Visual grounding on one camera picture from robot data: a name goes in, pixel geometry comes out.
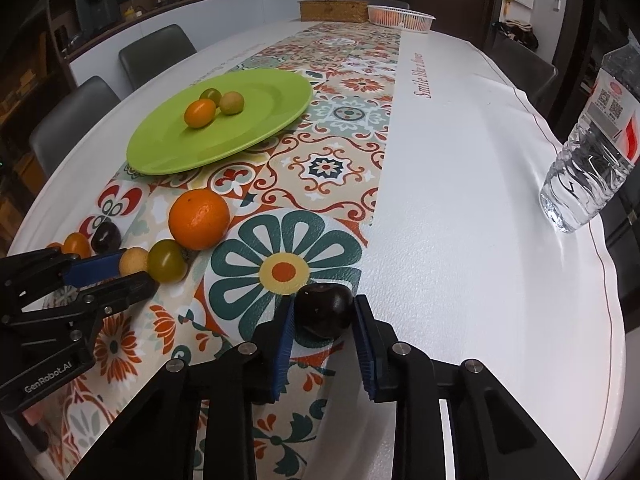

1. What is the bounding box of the near grey chair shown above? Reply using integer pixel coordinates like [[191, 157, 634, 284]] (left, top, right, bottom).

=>
[[29, 76, 120, 179]]

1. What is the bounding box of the dark plum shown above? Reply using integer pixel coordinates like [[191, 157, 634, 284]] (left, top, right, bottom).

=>
[[90, 221, 122, 255], [293, 283, 354, 342]]

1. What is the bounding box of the white tablecloth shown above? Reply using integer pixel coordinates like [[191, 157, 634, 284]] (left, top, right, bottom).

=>
[[12, 32, 625, 479]]

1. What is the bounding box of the far grey chair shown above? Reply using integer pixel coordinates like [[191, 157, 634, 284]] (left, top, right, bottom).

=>
[[118, 24, 196, 90]]

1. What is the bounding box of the tan longan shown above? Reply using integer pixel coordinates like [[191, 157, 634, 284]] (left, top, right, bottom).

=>
[[118, 247, 149, 276], [218, 91, 245, 116]]

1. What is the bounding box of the clear water bottle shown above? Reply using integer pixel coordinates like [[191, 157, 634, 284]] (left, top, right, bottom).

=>
[[539, 38, 639, 233]]

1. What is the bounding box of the patterned table runner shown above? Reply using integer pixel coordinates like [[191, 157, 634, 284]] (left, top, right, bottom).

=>
[[32, 23, 401, 478]]

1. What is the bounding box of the large orange mandarin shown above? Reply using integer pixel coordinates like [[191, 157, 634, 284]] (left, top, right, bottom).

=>
[[168, 188, 231, 252]]

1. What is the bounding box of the right side dark chair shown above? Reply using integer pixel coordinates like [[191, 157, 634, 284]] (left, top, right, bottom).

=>
[[485, 32, 559, 118]]

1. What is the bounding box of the grey chair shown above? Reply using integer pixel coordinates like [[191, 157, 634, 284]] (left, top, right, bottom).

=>
[[118, 24, 196, 90], [29, 76, 120, 179]]

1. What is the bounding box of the green tomato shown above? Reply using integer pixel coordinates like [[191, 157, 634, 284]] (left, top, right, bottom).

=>
[[200, 88, 221, 106], [148, 240, 189, 284]]

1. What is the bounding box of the black coffee machine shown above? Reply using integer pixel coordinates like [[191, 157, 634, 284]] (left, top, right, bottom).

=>
[[75, 0, 122, 38]]

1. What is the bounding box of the green plate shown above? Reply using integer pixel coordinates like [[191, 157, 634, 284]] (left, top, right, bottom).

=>
[[126, 68, 314, 176]]

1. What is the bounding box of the small orange kumquat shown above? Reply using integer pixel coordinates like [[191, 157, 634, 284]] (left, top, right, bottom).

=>
[[61, 232, 92, 259]]

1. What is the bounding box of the clear plastic fruit container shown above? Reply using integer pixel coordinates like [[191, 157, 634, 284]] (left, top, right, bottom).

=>
[[368, 6, 436, 34]]

